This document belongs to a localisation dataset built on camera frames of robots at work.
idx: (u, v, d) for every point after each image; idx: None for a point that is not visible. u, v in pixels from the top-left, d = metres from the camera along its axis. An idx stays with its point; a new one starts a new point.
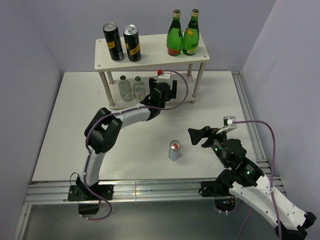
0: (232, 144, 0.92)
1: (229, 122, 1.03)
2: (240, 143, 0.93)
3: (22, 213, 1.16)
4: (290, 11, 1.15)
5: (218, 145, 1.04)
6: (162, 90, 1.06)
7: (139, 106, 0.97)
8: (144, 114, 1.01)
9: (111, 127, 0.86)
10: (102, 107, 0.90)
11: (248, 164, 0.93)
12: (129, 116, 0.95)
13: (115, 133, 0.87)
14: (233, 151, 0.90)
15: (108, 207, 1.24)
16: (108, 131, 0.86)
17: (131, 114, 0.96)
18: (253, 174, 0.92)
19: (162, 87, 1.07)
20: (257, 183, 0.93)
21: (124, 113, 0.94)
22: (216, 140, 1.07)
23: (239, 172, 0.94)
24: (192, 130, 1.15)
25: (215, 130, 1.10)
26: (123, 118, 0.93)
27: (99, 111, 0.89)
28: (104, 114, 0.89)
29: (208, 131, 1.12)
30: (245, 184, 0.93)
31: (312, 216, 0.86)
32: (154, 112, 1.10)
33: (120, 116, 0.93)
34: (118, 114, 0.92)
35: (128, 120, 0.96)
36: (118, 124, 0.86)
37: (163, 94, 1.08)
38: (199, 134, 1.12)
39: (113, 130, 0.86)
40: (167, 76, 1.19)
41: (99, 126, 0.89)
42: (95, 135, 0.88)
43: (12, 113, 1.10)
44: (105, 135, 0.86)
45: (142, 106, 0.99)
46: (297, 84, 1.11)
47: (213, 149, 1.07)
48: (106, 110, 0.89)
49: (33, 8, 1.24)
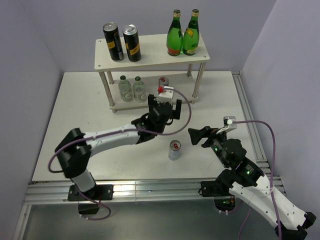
0: (232, 144, 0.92)
1: (229, 122, 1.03)
2: (240, 143, 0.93)
3: (22, 213, 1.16)
4: (290, 11, 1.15)
5: (218, 145, 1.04)
6: (161, 113, 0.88)
7: (124, 129, 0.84)
8: (131, 139, 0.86)
9: (78, 154, 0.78)
10: (76, 129, 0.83)
11: (248, 164, 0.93)
12: (106, 141, 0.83)
13: (81, 161, 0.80)
14: (233, 151, 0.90)
15: (108, 210, 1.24)
16: (74, 158, 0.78)
17: (109, 139, 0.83)
18: (253, 174, 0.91)
19: (162, 109, 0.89)
20: (257, 183, 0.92)
21: (100, 137, 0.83)
22: (216, 140, 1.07)
23: (238, 173, 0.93)
24: (192, 131, 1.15)
25: (214, 130, 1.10)
26: (97, 144, 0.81)
27: (71, 131, 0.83)
28: (75, 136, 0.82)
29: (207, 131, 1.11)
30: (245, 185, 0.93)
31: (312, 216, 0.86)
32: (145, 136, 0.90)
33: (94, 142, 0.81)
34: (92, 138, 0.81)
35: (106, 145, 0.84)
36: (85, 153, 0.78)
37: (162, 118, 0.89)
38: (199, 134, 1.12)
39: (78, 158, 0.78)
40: (169, 95, 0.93)
41: (68, 148, 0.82)
42: (62, 158, 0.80)
43: (12, 112, 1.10)
44: (70, 161, 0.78)
45: (128, 129, 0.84)
46: (297, 85, 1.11)
47: (213, 149, 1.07)
48: (78, 132, 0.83)
49: (33, 8, 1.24)
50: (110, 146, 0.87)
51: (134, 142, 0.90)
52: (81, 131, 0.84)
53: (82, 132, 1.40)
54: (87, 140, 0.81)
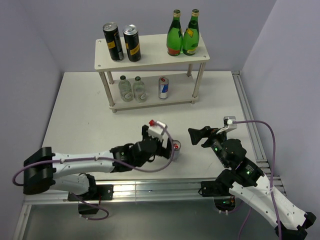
0: (232, 144, 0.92)
1: (229, 122, 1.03)
2: (240, 143, 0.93)
3: (22, 213, 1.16)
4: (290, 11, 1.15)
5: (218, 145, 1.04)
6: (143, 148, 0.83)
7: (98, 157, 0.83)
8: (104, 168, 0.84)
9: (39, 176, 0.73)
10: (46, 148, 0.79)
11: (248, 164, 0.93)
12: (74, 167, 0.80)
13: (42, 183, 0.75)
14: (233, 151, 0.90)
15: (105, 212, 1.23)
16: (34, 179, 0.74)
17: (78, 165, 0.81)
18: (253, 174, 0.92)
19: (146, 144, 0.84)
20: (257, 183, 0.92)
21: (69, 162, 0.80)
22: (216, 140, 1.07)
23: (238, 172, 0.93)
24: (192, 130, 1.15)
25: (214, 130, 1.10)
26: (64, 169, 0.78)
27: (41, 149, 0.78)
28: (42, 156, 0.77)
29: (207, 131, 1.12)
30: (245, 185, 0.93)
31: (312, 216, 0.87)
32: (121, 167, 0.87)
33: (60, 166, 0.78)
34: (59, 162, 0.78)
35: (74, 170, 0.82)
36: (46, 177, 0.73)
37: (143, 153, 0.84)
38: (199, 134, 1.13)
39: (39, 180, 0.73)
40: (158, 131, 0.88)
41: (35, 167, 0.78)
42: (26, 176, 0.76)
43: (12, 112, 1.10)
44: (31, 182, 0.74)
45: (102, 157, 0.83)
46: (297, 85, 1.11)
47: (213, 149, 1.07)
48: (47, 152, 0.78)
49: (33, 8, 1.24)
50: (81, 172, 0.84)
51: (108, 171, 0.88)
52: (51, 151, 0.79)
53: (82, 132, 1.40)
54: (54, 163, 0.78)
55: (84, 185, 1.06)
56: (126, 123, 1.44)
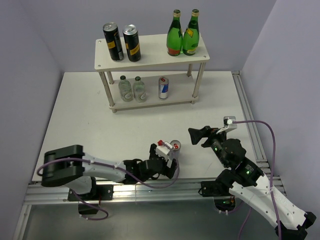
0: (232, 144, 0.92)
1: (229, 122, 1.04)
2: (239, 143, 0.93)
3: (22, 213, 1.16)
4: (289, 12, 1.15)
5: (218, 145, 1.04)
6: (150, 167, 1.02)
7: (117, 167, 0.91)
8: (117, 177, 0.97)
9: (67, 172, 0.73)
10: (78, 146, 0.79)
11: (248, 164, 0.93)
12: (99, 170, 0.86)
13: (67, 179, 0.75)
14: (233, 151, 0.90)
15: (104, 212, 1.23)
16: (60, 174, 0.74)
17: (101, 169, 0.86)
18: (253, 174, 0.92)
19: (153, 163, 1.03)
20: (257, 183, 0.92)
21: (95, 165, 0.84)
22: (216, 140, 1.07)
23: (238, 172, 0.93)
24: (192, 130, 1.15)
25: (214, 130, 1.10)
26: (89, 170, 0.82)
27: (73, 146, 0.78)
28: (73, 153, 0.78)
29: (207, 131, 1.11)
30: (245, 185, 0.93)
31: (312, 216, 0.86)
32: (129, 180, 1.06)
33: (88, 166, 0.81)
34: (88, 162, 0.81)
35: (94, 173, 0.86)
36: (75, 174, 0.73)
37: (150, 171, 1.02)
38: (199, 134, 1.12)
39: (66, 176, 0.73)
40: (164, 150, 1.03)
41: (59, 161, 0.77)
42: (50, 168, 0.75)
43: (12, 112, 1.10)
44: (56, 176, 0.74)
45: (119, 168, 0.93)
46: (297, 85, 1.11)
47: (213, 149, 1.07)
48: (79, 150, 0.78)
49: (33, 8, 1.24)
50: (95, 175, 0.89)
51: (117, 181, 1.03)
52: (82, 150, 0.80)
53: (82, 132, 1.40)
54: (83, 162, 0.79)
55: (88, 185, 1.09)
56: (126, 123, 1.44)
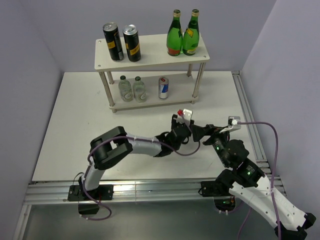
0: (235, 145, 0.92)
1: (234, 122, 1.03)
2: (242, 144, 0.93)
3: (22, 213, 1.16)
4: (290, 11, 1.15)
5: (220, 145, 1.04)
6: (178, 134, 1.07)
7: (154, 140, 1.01)
8: (155, 151, 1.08)
9: (120, 149, 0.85)
10: (120, 127, 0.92)
11: (249, 165, 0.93)
12: (142, 145, 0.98)
13: (120, 156, 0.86)
14: (236, 152, 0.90)
15: (108, 210, 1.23)
16: (114, 152, 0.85)
17: (143, 144, 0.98)
18: (254, 175, 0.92)
19: (180, 130, 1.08)
20: (257, 184, 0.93)
21: (138, 141, 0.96)
22: (218, 139, 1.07)
23: (239, 173, 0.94)
24: (195, 127, 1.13)
25: (218, 129, 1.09)
26: (136, 145, 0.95)
27: (115, 129, 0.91)
28: (119, 134, 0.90)
29: (211, 129, 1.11)
30: (245, 185, 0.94)
31: (312, 217, 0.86)
32: (164, 151, 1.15)
33: (133, 142, 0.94)
34: (133, 139, 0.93)
35: (139, 148, 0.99)
36: (127, 149, 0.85)
37: (179, 137, 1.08)
38: (202, 132, 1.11)
39: (120, 153, 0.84)
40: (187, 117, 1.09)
41: (108, 143, 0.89)
42: (101, 151, 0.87)
43: (12, 112, 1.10)
44: (110, 155, 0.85)
45: (156, 141, 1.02)
46: (297, 85, 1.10)
47: (214, 148, 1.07)
48: (122, 130, 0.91)
49: (33, 8, 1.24)
50: (138, 150, 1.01)
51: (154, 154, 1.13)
52: (124, 131, 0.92)
53: (82, 132, 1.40)
54: (128, 139, 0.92)
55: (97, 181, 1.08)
56: (126, 123, 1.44)
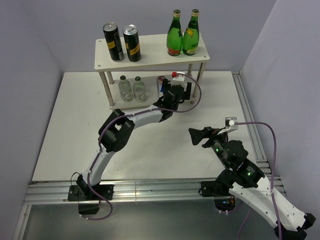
0: (234, 146, 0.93)
1: (231, 123, 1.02)
2: (242, 145, 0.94)
3: (22, 213, 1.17)
4: (290, 11, 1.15)
5: (219, 146, 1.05)
6: (175, 93, 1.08)
7: (152, 108, 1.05)
8: (156, 116, 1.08)
9: (124, 127, 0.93)
10: (117, 109, 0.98)
11: (249, 166, 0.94)
12: (142, 118, 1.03)
13: (126, 134, 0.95)
14: (235, 153, 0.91)
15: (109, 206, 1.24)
16: (122, 132, 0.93)
17: (143, 116, 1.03)
18: (254, 176, 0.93)
19: (175, 89, 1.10)
20: (257, 185, 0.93)
21: (137, 115, 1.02)
22: (217, 141, 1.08)
23: (240, 174, 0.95)
24: (192, 131, 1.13)
25: (216, 131, 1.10)
26: (136, 120, 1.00)
27: (113, 112, 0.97)
28: (118, 115, 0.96)
29: (209, 131, 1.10)
30: (246, 186, 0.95)
31: (311, 218, 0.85)
32: (166, 115, 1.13)
33: (133, 118, 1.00)
34: (132, 115, 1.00)
35: (141, 121, 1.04)
36: (130, 126, 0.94)
37: (176, 97, 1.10)
38: (200, 134, 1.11)
39: (125, 131, 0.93)
40: (181, 79, 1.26)
41: (112, 126, 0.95)
42: (109, 134, 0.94)
43: (11, 112, 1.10)
44: (118, 135, 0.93)
45: (155, 109, 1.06)
46: (297, 84, 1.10)
47: (214, 149, 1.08)
48: (120, 111, 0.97)
49: (33, 8, 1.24)
50: (142, 123, 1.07)
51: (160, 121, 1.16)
52: (121, 111, 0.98)
53: (82, 132, 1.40)
54: (128, 117, 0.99)
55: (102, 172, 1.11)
56: None
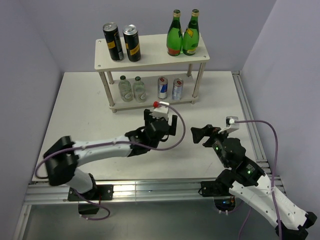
0: (231, 143, 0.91)
1: (231, 121, 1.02)
2: (239, 142, 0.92)
3: (22, 213, 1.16)
4: (290, 11, 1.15)
5: (219, 145, 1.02)
6: (158, 128, 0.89)
7: (116, 141, 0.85)
8: (122, 151, 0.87)
9: (66, 162, 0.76)
10: (66, 137, 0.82)
11: (249, 164, 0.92)
12: (97, 152, 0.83)
13: (68, 170, 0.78)
14: (232, 150, 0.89)
15: (106, 210, 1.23)
16: (62, 167, 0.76)
17: (99, 150, 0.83)
18: (254, 174, 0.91)
19: (159, 124, 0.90)
20: (258, 183, 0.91)
21: (90, 148, 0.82)
22: (217, 139, 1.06)
23: (239, 172, 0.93)
24: (195, 130, 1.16)
25: (216, 130, 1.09)
26: (86, 155, 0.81)
27: (60, 140, 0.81)
28: (64, 144, 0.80)
29: (210, 129, 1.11)
30: (246, 184, 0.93)
31: (312, 216, 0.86)
32: (138, 150, 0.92)
33: (82, 152, 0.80)
34: (81, 148, 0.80)
35: (95, 155, 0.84)
36: (73, 162, 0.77)
37: (158, 133, 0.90)
38: (201, 133, 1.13)
39: (66, 166, 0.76)
40: (163, 110, 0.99)
41: (56, 156, 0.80)
42: (50, 164, 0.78)
43: (11, 112, 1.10)
44: (57, 170, 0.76)
45: (119, 141, 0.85)
46: (297, 84, 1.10)
47: (214, 148, 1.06)
48: (69, 140, 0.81)
49: (33, 8, 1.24)
50: (100, 157, 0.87)
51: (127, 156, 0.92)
52: (71, 140, 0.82)
53: (82, 132, 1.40)
54: (76, 150, 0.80)
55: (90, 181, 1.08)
56: (125, 123, 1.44)
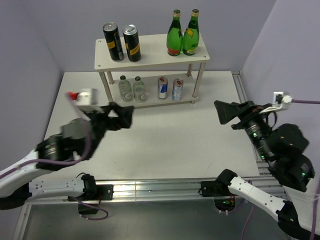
0: (290, 131, 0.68)
1: (285, 101, 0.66)
2: (298, 131, 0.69)
3: (23, 213, 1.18)
4: (290, 11, 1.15)
5: (259, 133, 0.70)
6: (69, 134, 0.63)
7: (18, 166, 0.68)
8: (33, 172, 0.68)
9: None
10: None
11: (305, 163, 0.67)
12: (5, 182, 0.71)
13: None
14: (292, 142, 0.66)
15: (105, 212, 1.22)
16: None
17: (7, 179, 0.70)
18: (306, 176, 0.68)
19: (74, 127, 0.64)
20: (306, 189, 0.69)
21: None
22: (254, 123, 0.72)
23: (289, 171, 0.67)
24: (222, 104, 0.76)
25: (259, 109, 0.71)
26: None
27: None
28: None
29: (249, 109, 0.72)
30: (293, 185, 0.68)
31: None
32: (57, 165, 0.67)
33: None
34: None
35: (9, 184, 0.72)
36: None
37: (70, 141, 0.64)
38: (235, 112, 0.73)
39: None
40: (85, 101, 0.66)
41: None
42: None
43: (11, 112, 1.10)
44: None
45: (22, 165, 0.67)
46: (297, 84, 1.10)
47: (249, 134, 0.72)
48: None
49: (33, 8, 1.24)
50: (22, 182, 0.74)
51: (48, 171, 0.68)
52: None
53: None
54: None
55: (76, 187, 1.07)
56: None
